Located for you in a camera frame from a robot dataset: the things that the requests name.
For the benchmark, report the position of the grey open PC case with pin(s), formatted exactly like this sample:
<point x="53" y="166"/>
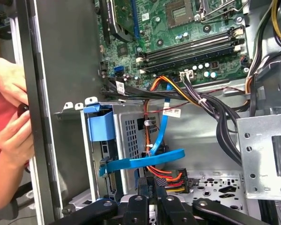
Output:
<point x="67" y="70"/>

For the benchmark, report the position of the person's right hand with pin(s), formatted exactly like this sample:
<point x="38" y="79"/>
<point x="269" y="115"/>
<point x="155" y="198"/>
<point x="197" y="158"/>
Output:
<point x="16" y="140"/>

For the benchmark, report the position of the green motherboard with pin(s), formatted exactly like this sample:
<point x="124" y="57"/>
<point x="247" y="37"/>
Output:
<point x="168" y="37"/>

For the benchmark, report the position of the graphics card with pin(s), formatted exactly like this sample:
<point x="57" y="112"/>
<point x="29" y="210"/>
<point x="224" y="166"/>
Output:
<point x="121" y="14"/>

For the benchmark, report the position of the disk bay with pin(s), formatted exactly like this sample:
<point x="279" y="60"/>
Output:
<point x="88" y="164"/>

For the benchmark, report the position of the small round black tool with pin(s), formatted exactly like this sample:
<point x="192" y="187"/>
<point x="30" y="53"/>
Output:
<point x="22" y="109"/>

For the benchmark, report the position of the silver metal drive cage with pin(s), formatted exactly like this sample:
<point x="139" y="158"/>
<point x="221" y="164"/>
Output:
<point x="260" y="152"/>

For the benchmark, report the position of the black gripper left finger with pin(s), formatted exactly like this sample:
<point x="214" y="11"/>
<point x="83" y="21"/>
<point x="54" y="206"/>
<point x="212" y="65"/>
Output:
<point x="135" y="211"/>

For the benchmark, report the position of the person's left hand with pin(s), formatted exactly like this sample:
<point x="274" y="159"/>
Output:
<point x="6" y="77"/>

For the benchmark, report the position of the black chair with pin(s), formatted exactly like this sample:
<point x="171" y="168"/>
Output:
<point x="9" y="214"/>

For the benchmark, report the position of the hard disk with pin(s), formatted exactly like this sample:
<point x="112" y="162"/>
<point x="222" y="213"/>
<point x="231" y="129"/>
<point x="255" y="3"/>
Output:
<point x="100" y="126"/>

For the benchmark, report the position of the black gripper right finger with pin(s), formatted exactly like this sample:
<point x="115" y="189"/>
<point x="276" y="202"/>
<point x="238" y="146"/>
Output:
<point x="175" y="211"/>

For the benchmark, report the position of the RAM slot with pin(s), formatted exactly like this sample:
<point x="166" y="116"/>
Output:
<point x="189" y="54"/>
<point x="189" y="48"/>
<point x="189" y="43"/>
<point x="189" y="60"/>

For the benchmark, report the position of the locking lever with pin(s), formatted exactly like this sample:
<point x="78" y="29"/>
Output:
<point x="224" y="20"/>

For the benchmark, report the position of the blue expansion slot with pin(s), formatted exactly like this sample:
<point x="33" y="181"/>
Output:
<point x="135" y="21"/>

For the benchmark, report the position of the CPU socket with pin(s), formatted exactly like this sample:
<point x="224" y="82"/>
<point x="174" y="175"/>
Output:
<point x="179" y="12"/>

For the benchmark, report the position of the socket cover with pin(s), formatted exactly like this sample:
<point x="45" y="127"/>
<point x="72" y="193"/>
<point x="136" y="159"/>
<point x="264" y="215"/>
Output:
<point x="202" y="8"/>

